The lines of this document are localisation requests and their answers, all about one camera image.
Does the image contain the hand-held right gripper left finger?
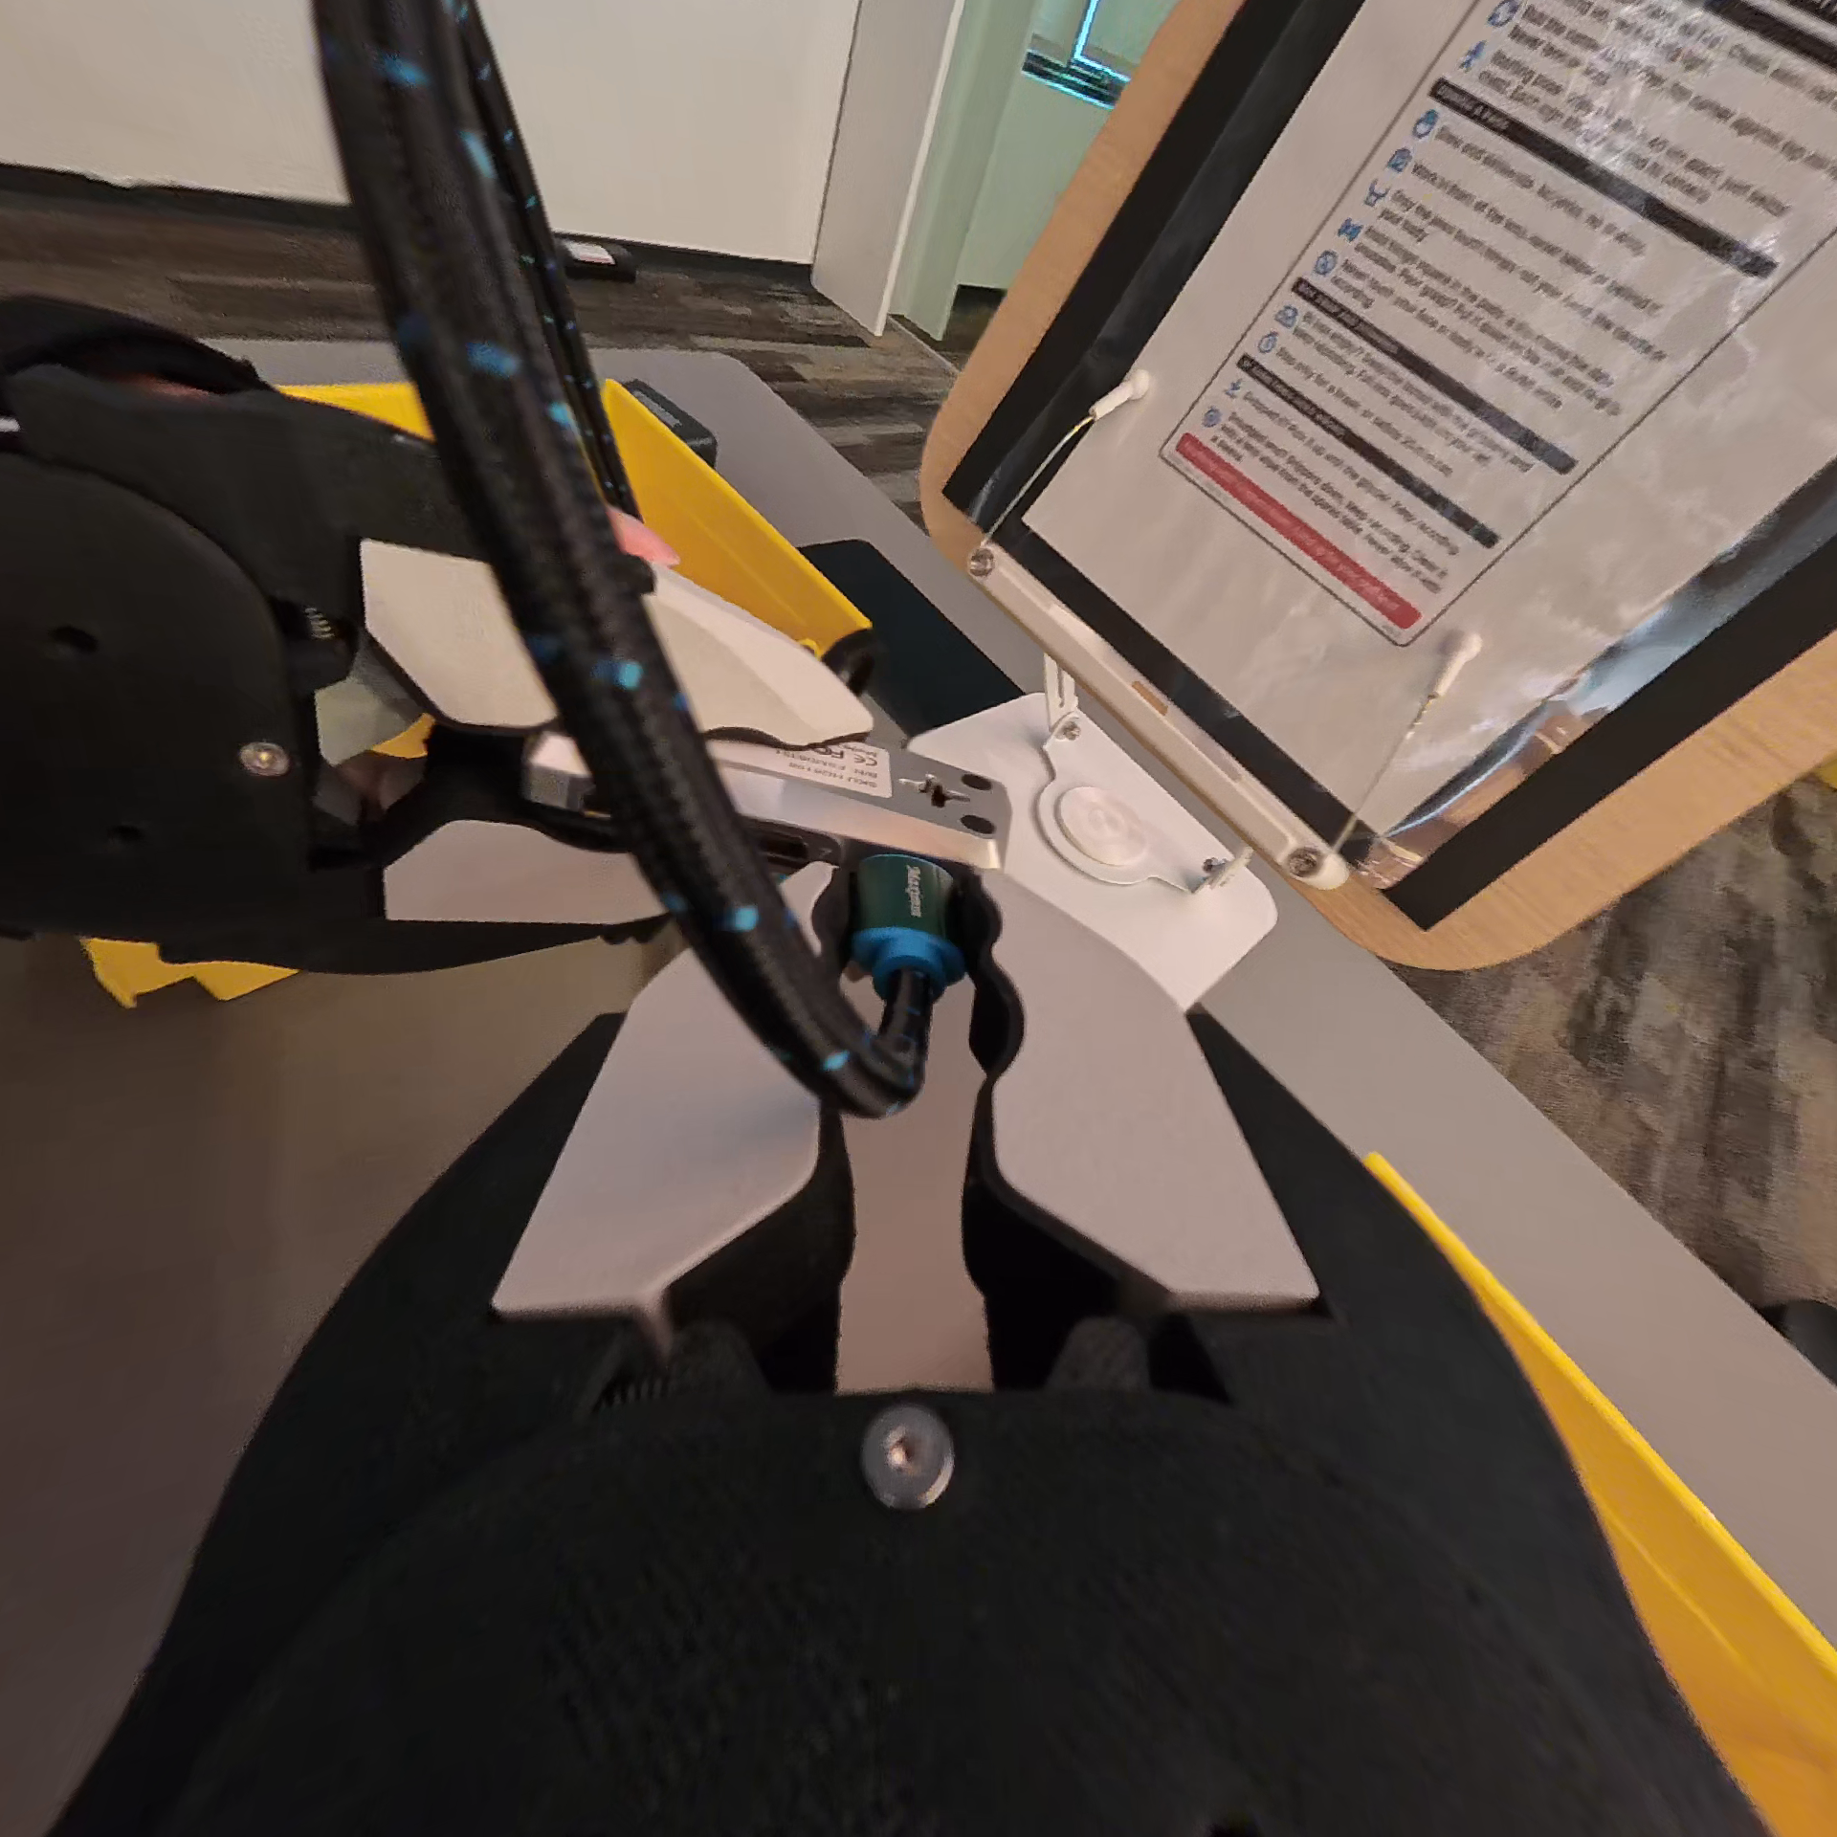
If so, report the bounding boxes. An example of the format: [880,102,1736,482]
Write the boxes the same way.
[491,902,866,1329]

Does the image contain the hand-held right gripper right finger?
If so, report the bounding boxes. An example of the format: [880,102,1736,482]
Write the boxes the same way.
[964,873,1325,1323]

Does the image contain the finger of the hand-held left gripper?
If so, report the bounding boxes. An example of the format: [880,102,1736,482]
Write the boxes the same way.
[381,811,805,935]
[357,539,880,751]

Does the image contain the yellow plastic bin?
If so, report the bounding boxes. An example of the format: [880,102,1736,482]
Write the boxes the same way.
[1360,1148,1837,1837]
[78,382,873,1007]

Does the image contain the black braided hdmi cable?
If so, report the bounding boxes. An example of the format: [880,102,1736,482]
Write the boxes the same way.
[313,0,994,1124]

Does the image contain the white tablet stand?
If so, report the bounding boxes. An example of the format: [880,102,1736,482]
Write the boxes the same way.
[905,546,1356,1014]

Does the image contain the small black charging case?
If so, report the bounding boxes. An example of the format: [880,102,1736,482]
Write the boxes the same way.
[627,382,718,464]

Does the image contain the wooden sign board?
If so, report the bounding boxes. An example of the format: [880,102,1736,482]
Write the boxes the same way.
[916,0,1837,975]

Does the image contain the instruction sheet in clear sleeve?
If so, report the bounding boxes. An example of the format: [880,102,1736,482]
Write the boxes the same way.
[1019,0,1837,841]

